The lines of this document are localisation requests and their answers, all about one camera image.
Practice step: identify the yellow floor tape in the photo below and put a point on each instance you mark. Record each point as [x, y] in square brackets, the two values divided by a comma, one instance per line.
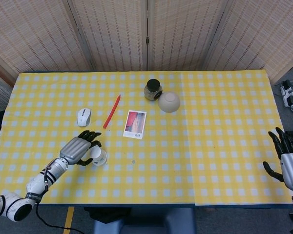
[69, 219]

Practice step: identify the beige upturned bowl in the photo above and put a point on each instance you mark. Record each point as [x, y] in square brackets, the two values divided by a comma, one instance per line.
[169, 102]

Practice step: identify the yellow checkered tablecloth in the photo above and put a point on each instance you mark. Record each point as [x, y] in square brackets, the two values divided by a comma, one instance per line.
[51, 97]
[234, 122]

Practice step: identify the glass jar black lid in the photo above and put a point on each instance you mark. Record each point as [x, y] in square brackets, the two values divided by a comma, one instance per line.
[153, 89]

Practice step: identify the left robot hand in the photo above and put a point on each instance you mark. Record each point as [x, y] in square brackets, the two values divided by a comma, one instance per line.
[75, 150]

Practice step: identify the instant photo card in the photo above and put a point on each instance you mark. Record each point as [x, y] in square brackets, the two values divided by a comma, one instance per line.
[135, 124]

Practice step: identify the red pen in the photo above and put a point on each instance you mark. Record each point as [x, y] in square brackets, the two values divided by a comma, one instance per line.
[111, 112]

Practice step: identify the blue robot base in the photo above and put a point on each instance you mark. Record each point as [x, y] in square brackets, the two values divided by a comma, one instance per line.
[146, 221]

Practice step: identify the white power strip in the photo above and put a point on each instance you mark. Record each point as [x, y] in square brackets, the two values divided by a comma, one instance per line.
[286, 93]

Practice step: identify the white computer mouse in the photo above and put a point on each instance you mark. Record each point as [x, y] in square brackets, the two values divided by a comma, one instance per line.
[83, 117]

